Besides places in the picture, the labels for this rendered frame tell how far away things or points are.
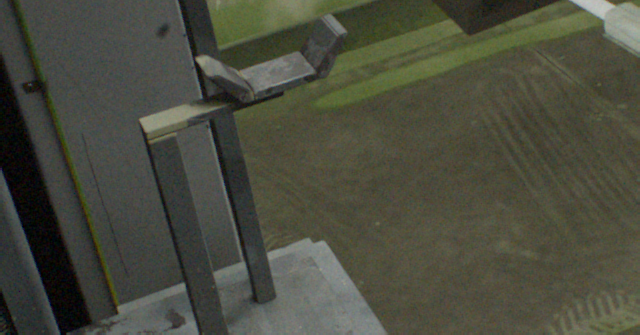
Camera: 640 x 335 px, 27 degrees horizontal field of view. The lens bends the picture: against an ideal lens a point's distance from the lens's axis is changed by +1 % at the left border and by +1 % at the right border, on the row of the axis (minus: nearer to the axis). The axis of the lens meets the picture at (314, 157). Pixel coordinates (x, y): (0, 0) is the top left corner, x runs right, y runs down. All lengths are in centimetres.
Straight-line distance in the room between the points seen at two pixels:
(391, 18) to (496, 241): 79
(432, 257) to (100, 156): 103
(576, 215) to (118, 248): 112
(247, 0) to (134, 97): 151
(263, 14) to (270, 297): 184
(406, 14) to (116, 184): 164
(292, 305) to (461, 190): 143
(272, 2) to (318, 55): 214
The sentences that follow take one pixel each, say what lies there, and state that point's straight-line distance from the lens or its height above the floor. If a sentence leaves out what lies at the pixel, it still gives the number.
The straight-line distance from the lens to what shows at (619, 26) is 185.
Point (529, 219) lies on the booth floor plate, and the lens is 234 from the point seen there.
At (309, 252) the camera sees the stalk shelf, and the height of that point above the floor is 79.
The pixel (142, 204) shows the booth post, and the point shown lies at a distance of 139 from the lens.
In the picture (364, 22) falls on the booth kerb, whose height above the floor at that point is 12.
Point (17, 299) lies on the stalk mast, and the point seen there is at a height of 97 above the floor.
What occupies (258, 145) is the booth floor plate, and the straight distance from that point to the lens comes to 267.
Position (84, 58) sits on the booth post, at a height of 87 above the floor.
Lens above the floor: 143
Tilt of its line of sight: 32 degrees down
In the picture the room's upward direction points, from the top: 11 degrees counter-clockwise
